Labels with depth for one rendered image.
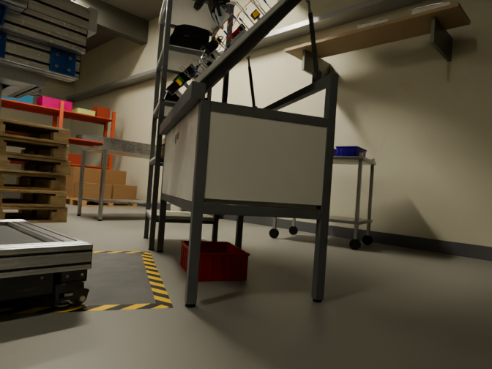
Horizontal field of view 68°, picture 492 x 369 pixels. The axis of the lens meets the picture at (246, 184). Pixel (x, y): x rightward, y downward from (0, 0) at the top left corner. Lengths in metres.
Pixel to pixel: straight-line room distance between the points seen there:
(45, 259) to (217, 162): 0.68
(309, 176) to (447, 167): 2.51
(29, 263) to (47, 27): 0.81
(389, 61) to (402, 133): 0.81
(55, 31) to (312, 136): 1.06
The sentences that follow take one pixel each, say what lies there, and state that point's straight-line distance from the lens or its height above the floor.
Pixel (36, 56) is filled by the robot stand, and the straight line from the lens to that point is 1.57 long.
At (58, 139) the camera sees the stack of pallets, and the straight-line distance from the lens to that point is 4.12.
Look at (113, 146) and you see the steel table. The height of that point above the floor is 0.84.
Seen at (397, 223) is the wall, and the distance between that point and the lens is 4.08.
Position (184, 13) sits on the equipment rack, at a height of 1.83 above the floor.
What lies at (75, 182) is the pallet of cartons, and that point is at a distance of 6.85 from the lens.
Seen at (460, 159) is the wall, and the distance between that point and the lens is 3.94.
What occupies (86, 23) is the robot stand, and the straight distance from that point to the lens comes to 1.63.
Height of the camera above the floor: 0.47
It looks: 1 degrees up
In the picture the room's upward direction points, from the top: 4 degrees clockwise
